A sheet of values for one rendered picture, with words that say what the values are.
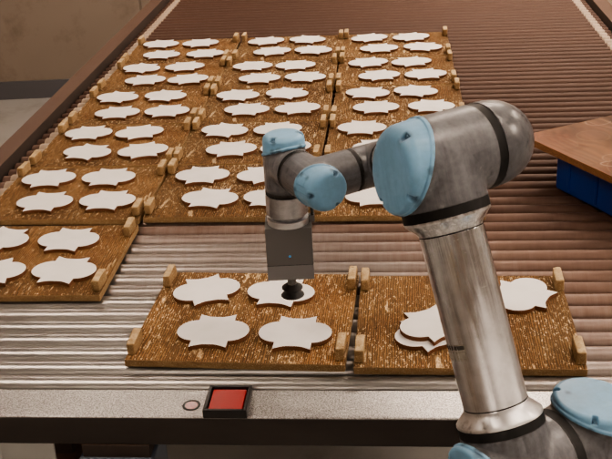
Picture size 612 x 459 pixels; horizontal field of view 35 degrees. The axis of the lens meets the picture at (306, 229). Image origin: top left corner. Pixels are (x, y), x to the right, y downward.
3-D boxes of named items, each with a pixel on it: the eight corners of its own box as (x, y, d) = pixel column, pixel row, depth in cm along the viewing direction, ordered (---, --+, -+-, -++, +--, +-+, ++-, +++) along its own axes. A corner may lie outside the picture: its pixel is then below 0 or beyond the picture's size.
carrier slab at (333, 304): (344, 372, 177) (344, 364, 176) (125, 366, 182) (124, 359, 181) (359, 280, 208) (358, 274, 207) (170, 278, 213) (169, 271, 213)
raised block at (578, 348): (586, 365, 172) (587, 351, 171) (576, 365, 172) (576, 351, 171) (581, 347, 177) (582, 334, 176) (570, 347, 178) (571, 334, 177)
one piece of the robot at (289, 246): (312, 188, 180) (317, 267, 186) (264, 190, 180) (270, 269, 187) (313, 209, 171) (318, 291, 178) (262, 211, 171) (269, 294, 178)
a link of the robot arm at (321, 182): (366, 158, 160) (332, 140, 169) (305, 175, 155) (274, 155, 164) (368, 203, 163) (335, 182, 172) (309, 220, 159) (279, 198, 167)
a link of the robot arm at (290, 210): (265, 185, 177) (311, 182, 177) (267, 208, 179) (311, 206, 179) (264, 201, 170) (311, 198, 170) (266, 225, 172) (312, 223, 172)
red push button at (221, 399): (243, 415, 167) (242, 409, 166) (208, 415, 168) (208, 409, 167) (248, 395, 172) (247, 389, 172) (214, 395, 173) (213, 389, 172)
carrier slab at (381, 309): (587, 376, 172) (587, 369, 171) (353, 374, 176) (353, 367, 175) (558, 281, 203) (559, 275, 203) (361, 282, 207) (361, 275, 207)
